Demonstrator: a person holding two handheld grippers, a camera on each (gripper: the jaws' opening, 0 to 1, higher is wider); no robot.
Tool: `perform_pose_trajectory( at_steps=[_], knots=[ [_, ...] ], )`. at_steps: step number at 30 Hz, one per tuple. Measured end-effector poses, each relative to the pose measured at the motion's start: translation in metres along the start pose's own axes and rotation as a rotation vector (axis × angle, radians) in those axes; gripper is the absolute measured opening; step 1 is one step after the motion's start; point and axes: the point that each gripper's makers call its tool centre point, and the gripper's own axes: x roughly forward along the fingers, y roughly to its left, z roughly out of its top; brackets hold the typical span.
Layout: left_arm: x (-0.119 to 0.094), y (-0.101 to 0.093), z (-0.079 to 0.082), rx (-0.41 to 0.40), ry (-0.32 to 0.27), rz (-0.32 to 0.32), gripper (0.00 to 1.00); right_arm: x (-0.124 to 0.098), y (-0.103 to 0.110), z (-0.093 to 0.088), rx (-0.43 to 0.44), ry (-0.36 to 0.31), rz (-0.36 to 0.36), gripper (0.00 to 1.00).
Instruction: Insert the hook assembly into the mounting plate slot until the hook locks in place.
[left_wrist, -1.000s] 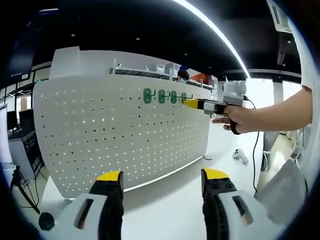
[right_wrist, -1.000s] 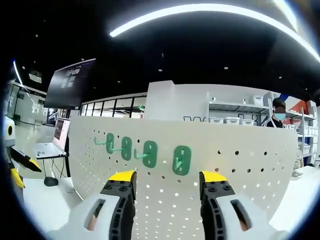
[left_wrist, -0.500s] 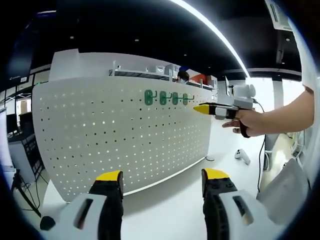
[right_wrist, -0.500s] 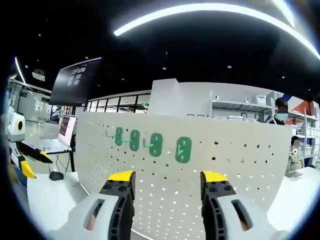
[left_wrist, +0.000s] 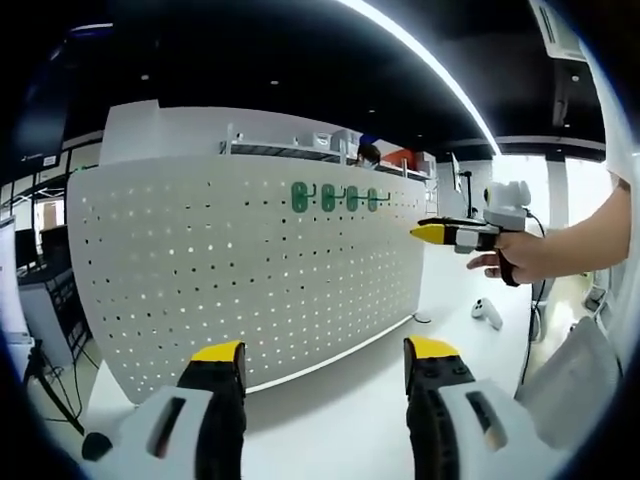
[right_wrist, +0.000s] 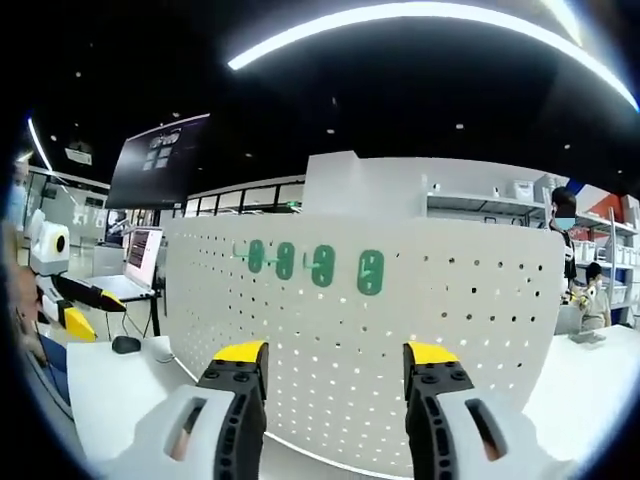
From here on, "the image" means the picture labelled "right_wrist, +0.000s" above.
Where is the short ceiling light strip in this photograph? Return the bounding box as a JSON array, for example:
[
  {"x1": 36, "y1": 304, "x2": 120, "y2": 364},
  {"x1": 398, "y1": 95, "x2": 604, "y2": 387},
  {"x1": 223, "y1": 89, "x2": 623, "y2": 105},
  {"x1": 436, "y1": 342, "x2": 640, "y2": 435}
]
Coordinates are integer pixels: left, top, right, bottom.
[{"x1": 27, "y1": 117, "x2": 54, "y2": 171}]

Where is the person's upper body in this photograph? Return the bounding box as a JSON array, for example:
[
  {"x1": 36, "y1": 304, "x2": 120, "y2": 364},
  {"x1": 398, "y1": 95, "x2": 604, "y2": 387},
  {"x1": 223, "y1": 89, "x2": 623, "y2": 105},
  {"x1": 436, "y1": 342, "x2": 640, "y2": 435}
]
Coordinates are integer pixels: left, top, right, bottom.
[{"x1": 9, "y1": 162, "x2": 29, "y2": 231}]

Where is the black laptop stand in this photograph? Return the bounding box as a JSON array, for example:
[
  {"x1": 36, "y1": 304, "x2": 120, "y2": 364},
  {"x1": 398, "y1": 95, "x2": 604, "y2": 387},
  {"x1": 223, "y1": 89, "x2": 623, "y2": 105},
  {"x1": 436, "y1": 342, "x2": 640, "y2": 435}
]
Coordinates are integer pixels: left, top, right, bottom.
[{"x1": 122, "y1": 287, "x2": 164, "y2": 339}]

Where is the green hook assembly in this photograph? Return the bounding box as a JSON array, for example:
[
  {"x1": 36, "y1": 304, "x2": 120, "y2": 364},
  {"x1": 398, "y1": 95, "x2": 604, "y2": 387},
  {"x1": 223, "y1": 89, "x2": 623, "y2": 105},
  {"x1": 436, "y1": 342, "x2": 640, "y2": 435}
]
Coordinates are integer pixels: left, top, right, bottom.
[
  {"x1": 302, "y1": 243, "x2": 334, "y2": 289},
  {"x1": 356, "y1": 248, "x2": 385, "y2": 296},
  {"x1": 264, "y1": 242, "x2": 295, "y2": 280},
  {"x1": 232, "y1": 238, "x2": 265, "y2": 275}
]

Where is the grey metal shelf rack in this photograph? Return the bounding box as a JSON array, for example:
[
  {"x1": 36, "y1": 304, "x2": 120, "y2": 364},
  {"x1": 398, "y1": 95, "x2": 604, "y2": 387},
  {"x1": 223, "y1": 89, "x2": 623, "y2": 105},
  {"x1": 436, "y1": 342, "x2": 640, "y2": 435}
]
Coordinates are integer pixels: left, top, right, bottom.
[{"x1": 425, "y1": 174, "x2": 640, "y2": 321}]

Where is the small ceiling air conditioner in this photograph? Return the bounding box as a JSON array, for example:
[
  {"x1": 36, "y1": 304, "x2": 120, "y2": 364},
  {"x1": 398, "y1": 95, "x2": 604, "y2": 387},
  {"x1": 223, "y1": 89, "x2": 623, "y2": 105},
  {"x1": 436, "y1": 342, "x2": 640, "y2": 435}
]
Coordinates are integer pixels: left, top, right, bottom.
[{"x1": 63, "y1": 143, "x2": 95, "y2": 165}]

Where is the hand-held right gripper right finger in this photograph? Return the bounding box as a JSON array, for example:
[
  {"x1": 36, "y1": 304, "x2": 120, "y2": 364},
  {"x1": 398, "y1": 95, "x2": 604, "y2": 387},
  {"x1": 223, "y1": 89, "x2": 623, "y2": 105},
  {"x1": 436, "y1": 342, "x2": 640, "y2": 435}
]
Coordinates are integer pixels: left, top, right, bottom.
[{"x1": 402, "y1": 341, "x2": 566, "y2": 480}]

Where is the large black wall display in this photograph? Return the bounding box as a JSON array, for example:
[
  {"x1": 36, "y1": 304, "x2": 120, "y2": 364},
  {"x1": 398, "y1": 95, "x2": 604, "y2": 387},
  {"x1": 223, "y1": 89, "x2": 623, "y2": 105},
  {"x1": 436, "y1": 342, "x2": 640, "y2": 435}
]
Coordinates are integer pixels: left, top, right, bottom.
[{"x1": 104, "y1": 112, "x2": 211, "y2": 210}]

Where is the white laptop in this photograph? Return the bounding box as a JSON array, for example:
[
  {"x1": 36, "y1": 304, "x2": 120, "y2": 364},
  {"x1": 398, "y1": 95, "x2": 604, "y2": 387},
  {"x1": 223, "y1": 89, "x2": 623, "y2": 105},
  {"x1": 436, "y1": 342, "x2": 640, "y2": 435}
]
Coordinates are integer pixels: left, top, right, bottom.
[{"x1": 92, "y1": 225, "x2": 165, "y2": 301}]

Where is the white perforated mounting plate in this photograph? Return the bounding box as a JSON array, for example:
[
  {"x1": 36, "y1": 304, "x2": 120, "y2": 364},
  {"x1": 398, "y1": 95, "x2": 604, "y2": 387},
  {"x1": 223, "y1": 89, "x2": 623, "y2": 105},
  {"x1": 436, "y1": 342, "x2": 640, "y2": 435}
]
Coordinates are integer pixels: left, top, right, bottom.
[{"x1": 163, "y1": 215, "x2": 566, "y2": 466}]

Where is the black computer mouse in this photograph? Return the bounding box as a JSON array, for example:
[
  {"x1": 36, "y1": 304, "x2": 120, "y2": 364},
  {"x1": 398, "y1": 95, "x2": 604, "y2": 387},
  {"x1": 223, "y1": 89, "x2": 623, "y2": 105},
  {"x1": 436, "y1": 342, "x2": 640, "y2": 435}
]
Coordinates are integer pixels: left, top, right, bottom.
[{"x1": 111, "y1": 334, "x2": 144, "y2": 354}]

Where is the long ceiling light strip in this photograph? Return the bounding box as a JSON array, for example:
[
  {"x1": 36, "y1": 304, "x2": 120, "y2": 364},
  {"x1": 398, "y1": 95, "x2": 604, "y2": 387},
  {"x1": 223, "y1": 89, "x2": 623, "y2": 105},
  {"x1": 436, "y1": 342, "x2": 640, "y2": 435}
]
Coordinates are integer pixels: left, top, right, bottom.
[{"x1": 227, "y1": 0, "x2": 640, "y2": 111}]

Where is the black framed glass partition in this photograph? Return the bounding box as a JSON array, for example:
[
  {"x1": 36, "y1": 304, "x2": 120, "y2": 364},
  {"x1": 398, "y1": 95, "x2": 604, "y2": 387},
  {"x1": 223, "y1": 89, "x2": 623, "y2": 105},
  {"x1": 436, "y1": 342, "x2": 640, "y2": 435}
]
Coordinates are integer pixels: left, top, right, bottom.
[{"x1": 184, "y1": 175, "x2": 307, "y2": 219}]

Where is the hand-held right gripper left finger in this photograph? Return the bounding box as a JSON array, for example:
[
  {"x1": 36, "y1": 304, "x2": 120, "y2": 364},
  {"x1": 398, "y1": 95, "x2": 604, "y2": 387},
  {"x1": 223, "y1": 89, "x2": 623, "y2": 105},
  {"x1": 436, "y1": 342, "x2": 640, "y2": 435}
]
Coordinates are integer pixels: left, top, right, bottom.
[{"x1": 97, "y1": 339, "x2": 270, "y2": 480}]

